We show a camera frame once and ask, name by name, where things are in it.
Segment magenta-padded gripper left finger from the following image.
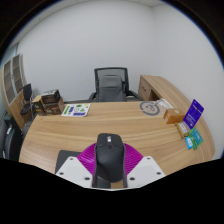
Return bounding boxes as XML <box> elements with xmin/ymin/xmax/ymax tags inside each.
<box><xmin>54</xmin><ymin>143</ymin><xmax>98</xmax><ymax>189</ymax></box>

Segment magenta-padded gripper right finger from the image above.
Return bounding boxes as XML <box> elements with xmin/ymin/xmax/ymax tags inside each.
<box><xmin>123</xmin><ymin>143</ymin><xmax>167</xmax><ymax>188</ymax></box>

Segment black computer mouse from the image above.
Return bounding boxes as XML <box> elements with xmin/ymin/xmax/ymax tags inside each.
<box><xmin>92</xmin><ymin>132</ymin><xmax>129</xmax><ymax>189</ymax></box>

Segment dark grey mouse pad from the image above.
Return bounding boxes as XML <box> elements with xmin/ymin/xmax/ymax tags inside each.
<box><xmin>54</xmin><ymin>149</ymin><xmax>83</xmax><ymax>174</ymax></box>

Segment white printed leaflet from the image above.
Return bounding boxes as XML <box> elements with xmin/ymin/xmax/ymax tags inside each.
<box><xmin>61</xmin><ymin>103</ymin><xmax>92</xmax><ymax>118</ymax></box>

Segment small tan box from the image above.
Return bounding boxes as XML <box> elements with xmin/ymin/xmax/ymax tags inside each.
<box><xmin>175</xmin><ymin>121</ymin><xmax>191</xmax><ymax>139</ymax></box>

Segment small blue packet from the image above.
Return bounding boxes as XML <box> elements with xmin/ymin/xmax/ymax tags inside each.
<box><xmin>184</xmin><ymin>136</ymin><xmax>195</xmax><ymax>150</ymax></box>

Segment orange cardboard box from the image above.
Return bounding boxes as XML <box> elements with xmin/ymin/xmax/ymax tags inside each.
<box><xmin>162</xmin><ymin>108</ymin><xmax>186</xmax><ymax>125</ymax></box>

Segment white paper sheet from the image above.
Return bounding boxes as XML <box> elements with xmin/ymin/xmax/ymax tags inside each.
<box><xmin>154</xmin><ymin>97</ymin><xmax>174</xmax><ymax>110</ymax></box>

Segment green packet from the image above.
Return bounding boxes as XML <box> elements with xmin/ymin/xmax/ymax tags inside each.
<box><xmin>188</xmin><ymin>127</ymin><xmax>204</xmax><ymax>149</ymax></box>

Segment stack of dark boxes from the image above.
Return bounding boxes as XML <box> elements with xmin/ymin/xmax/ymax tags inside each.
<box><xmin>32</xmin><ymin>88</ymin><xmax>66</xmax><ymax>117</ymax></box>

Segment purple card package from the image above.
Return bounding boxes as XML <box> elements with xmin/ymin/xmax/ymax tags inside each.
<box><xmin>182</xmin><ymin>98</ymin><xmax>205</xmax><ymax>130</ymax></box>

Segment large black office chair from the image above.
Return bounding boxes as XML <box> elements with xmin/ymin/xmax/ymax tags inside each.
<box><xmin>0</xmin><ymin>114</ymin><xmax>26</xmax><ymax>163</ymax></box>

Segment black mesh office chair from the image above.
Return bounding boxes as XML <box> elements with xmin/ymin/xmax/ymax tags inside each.
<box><xmin>87</xmin><ymin>66</ymin><xmax>144</xmax><ymax>103</ymax></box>

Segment wooden side desk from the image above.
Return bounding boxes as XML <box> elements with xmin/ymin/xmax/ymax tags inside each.
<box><xmin>137</xmin><ymin>74</ymin><xmax>188</xmax><ymax>111</ymax></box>

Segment small black swivel chair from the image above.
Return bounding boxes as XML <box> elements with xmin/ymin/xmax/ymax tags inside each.
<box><xmin>19</xmin><ymin>83</ymin><xmax>35</xmax><ymax>118</ymax></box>

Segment wooden shelf unit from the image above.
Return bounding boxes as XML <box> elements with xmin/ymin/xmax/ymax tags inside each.
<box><xmin>0</xmin><ymin>53</ymin><xmax>33</xmax><ymax>129</ymax></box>

